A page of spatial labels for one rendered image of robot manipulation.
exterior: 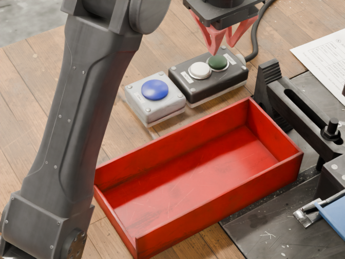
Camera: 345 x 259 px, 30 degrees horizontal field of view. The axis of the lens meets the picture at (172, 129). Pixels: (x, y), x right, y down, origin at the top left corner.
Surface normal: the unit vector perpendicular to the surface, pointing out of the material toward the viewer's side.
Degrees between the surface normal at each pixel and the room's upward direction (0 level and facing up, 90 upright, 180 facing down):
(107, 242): 0
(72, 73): 55
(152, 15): 90
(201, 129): 90
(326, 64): 1
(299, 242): 0
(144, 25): 90
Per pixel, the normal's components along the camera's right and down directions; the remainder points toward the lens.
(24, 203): -0.40, 0.14
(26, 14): 0.01, -0.65
